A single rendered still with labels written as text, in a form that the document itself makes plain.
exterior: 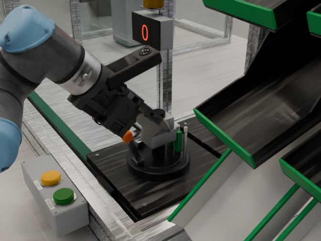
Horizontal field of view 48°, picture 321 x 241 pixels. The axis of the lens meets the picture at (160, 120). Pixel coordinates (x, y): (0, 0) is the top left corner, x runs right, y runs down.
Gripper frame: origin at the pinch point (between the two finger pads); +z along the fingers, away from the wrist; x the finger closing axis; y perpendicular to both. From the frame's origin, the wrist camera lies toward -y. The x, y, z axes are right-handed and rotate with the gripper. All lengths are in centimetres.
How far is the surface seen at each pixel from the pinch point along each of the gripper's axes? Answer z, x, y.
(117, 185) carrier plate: -0.9, 2.1, 15.9
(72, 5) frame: 2, -75, -16
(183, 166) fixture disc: 7.0, 6.6, 4.8
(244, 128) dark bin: -13.4, 27.5, -4.8
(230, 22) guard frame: 77, -81, -66
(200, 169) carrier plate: 11.1, 7.6, 3.2
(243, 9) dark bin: -27.5, 28.5, -13.0
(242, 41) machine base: 91, -79, -65
